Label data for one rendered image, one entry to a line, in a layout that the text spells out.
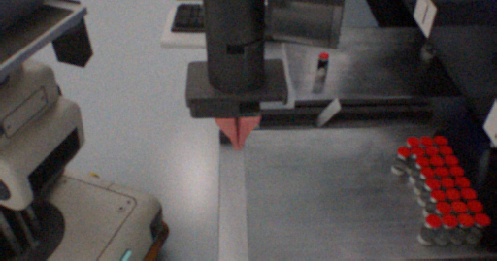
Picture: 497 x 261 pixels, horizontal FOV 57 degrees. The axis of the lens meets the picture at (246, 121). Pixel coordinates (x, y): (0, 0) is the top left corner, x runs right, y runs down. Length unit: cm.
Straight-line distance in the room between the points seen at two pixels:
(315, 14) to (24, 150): 75
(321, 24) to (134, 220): 119
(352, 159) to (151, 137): 147
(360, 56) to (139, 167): 124
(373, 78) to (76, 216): 100
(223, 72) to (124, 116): 188
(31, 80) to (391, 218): 74
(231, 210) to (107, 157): 144
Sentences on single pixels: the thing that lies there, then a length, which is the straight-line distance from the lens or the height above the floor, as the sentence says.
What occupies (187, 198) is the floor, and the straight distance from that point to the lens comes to 189.
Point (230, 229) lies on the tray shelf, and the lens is 70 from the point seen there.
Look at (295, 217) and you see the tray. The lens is 71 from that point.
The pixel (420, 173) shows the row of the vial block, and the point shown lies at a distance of 76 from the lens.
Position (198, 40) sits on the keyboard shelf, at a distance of 125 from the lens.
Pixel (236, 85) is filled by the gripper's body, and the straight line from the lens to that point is 45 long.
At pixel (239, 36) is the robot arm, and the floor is 124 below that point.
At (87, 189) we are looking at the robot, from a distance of 162.
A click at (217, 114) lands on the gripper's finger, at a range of 46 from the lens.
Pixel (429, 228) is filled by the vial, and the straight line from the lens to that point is 70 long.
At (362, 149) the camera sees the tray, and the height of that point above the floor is 88.
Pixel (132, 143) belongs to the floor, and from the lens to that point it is 215.
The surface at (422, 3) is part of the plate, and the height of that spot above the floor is 103.
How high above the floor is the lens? 145
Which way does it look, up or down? 41 degrees down
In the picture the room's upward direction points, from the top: straight up
